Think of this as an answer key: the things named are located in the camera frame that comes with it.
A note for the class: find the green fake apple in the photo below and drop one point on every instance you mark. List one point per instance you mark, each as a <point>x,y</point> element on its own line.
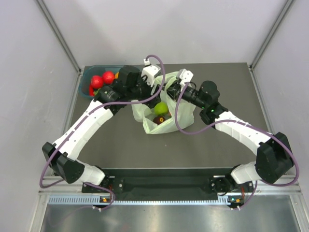
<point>161,108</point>

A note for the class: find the teal plastic basket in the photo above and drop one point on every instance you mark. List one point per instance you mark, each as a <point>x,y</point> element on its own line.
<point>90,71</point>

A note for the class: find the red fake chili pepper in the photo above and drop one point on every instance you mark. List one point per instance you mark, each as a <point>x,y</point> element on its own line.
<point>91,92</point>

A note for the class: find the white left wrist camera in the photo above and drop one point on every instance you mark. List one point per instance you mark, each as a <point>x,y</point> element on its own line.
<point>149,72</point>

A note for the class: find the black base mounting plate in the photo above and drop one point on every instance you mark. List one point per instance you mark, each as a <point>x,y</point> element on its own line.
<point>156,184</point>

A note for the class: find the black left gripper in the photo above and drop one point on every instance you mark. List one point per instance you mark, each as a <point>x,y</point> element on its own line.
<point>152,102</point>

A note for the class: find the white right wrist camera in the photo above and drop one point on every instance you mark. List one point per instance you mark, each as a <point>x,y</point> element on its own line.
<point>184,76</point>

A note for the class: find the red fake apple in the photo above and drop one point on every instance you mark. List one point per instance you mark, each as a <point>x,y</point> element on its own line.
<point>108,77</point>

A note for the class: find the light green plastic bag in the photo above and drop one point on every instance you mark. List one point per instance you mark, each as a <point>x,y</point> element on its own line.
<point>146,115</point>

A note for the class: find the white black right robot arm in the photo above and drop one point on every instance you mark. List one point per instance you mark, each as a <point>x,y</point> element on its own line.
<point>273,152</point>

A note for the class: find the grey slotted cable duct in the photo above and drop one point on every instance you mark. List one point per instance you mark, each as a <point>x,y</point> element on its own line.
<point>102,200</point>

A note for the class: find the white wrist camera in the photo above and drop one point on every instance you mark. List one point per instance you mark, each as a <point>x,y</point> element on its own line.
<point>149,72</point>
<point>184,76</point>

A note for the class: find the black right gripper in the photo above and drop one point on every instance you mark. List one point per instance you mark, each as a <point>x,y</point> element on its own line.
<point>174,90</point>

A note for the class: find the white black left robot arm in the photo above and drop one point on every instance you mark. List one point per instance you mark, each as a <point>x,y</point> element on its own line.
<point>131,86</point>

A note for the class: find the dark purple fake mangosteen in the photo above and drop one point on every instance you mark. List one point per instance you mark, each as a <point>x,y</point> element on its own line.
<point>159,119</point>

